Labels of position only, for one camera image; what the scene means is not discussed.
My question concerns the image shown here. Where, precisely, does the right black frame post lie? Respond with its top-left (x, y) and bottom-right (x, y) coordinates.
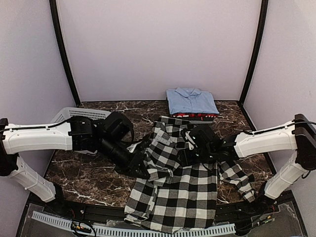
top-left (238, 0), bottom-right (269, 107)

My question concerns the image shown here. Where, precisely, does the left black frame post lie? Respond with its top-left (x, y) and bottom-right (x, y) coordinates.
top-left (49, 0), bottom-right (81, 107)

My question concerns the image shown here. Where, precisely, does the folded light blue shirt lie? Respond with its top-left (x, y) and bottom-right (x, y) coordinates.
top-left (166, 87), bottom-right (219, 115)

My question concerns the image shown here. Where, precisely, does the white slotted cable duct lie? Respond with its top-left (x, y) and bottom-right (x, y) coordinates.
top-left (32, 211), bottom-right (236, 237)

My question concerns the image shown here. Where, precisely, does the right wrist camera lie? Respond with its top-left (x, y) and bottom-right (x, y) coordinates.
top-left (184, 131), bottom-right (197, 150)

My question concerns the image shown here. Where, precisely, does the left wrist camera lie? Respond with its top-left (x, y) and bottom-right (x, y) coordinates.
top-left (127, 140), bottom-right (150, 154)

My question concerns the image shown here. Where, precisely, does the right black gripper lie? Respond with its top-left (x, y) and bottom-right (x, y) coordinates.
top-left (175, 147), bottom-right (215, 166)

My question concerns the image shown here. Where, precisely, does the folded red black shirt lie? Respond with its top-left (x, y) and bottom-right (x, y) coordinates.
top-left (170, 113), bottom-right (219, 121)

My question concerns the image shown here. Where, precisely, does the black frame post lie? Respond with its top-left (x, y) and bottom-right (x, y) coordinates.
top-left (238, 0), bottom-right (269, 107)
top-left (49, 0), bottom-right (81, 107)

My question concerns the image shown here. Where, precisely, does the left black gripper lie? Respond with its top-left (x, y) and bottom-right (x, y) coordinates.
top-left (98, 135), bottom-right (150, 180)

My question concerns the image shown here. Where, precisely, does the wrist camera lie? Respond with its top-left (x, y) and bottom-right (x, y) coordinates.
top-left (127, 140), bottom-right (150, 154)
top-left (184, 131), bottom-right (197, 150)

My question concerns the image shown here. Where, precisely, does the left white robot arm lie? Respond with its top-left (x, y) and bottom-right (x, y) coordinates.
top-left (0, 112), bottom-right (150, 215)

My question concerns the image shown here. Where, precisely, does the black front rail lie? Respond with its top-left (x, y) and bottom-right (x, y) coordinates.
top-left (29, 191), bottom-right (296, 223)

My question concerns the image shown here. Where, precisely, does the black white plaid shirt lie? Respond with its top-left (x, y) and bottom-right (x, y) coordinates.
top-left (124, 116), bottom-right (255, 234)

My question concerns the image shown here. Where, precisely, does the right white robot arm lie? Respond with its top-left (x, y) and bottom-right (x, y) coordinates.
top-left (179, 114), bottom-right (316, 214)

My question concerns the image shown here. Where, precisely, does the grey plastic basket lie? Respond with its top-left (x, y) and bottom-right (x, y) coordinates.
top-left (51, 107), bottom-right (111, 123)

